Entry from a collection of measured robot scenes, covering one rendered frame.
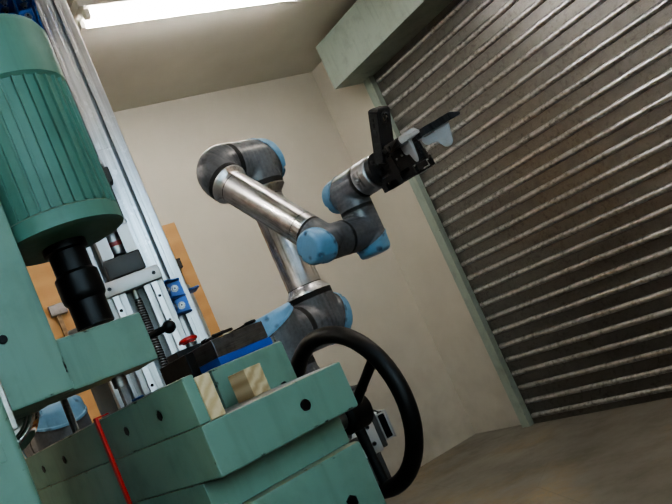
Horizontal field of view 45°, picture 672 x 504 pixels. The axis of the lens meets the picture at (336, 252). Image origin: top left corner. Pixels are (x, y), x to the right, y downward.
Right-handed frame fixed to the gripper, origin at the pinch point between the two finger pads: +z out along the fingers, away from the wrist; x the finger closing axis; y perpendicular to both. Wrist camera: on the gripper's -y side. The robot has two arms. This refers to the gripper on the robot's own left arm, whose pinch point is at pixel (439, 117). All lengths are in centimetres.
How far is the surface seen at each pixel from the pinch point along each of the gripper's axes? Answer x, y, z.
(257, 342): 57, 19, -10
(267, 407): 78, 25, 13
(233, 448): 84, 26, 12
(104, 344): 80, 9, -9
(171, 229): -148, -47, -299
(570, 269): -242, 81, -139
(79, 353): 83, 8, -9
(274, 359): 56, 23, -9
